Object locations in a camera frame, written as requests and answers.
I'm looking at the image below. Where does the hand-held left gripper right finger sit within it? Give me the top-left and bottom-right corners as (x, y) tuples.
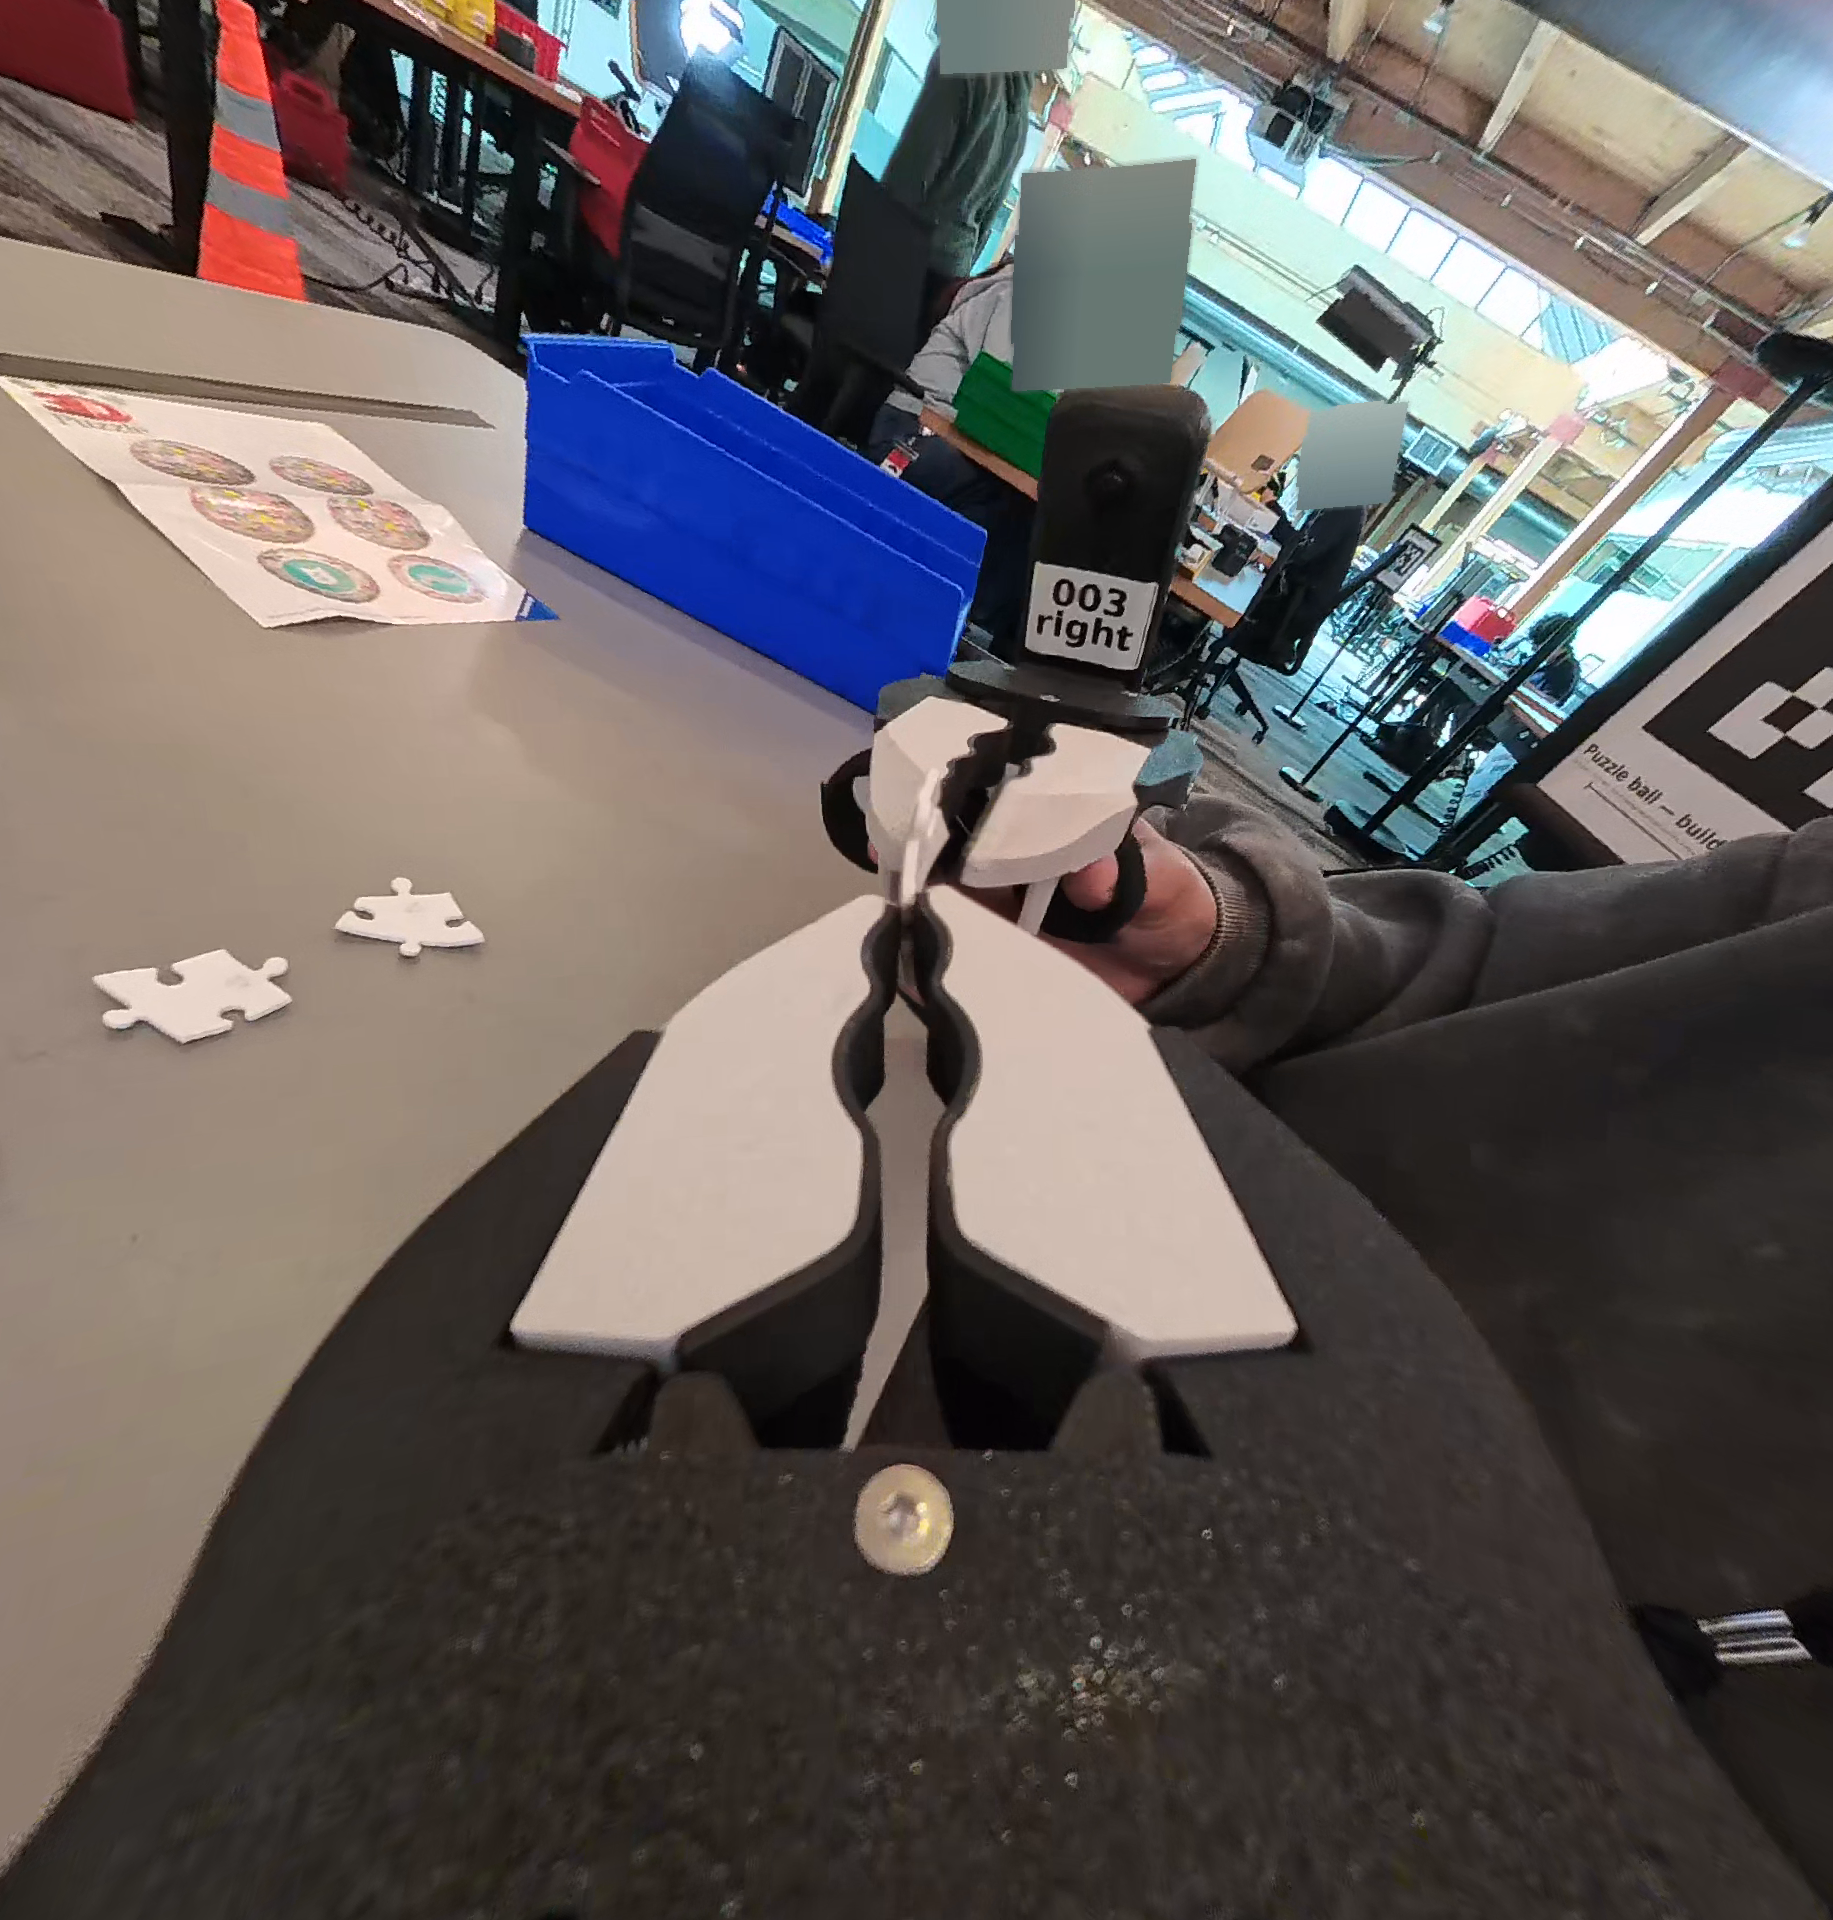
(915, 897), (1301, 1372)

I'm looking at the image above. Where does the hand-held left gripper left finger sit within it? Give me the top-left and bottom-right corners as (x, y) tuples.
(508, 897), (910, 1372)

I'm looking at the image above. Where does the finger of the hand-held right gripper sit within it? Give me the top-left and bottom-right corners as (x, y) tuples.
(868, 706), (1009, 891)
(948, 723), (1149, 897)

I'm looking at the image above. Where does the person's right forearm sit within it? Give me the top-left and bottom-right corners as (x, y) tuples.
(1154, 804), (1833, 1089)

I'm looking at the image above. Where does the person's right hand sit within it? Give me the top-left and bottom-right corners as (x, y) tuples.
(1099, 837), (1233, 1008)

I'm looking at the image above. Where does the black studio lamp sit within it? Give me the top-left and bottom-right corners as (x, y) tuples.
(1319, 266), (1445, 384)

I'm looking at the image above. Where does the blue plastic bin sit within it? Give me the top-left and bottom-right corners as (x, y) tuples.
(518, 331), (988, 713)

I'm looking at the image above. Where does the black office chair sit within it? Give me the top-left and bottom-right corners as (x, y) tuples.
(623, 56), (803, 340)

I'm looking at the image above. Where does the black white marker board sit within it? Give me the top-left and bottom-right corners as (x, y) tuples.
(1518, 447), (1833, 876)

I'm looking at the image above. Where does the printed instruction leaflet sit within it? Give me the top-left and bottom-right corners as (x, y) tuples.
(0, 378), (551, 635)

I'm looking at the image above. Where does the background wooden table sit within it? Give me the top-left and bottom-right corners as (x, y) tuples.
(333, 0), (595, 340)

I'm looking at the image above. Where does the orange object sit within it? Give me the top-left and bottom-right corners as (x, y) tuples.
(195, 0), (312, 305)

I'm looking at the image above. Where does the black lanyard with clip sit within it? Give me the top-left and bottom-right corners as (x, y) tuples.
(1625, 1582), (1833, 1688)

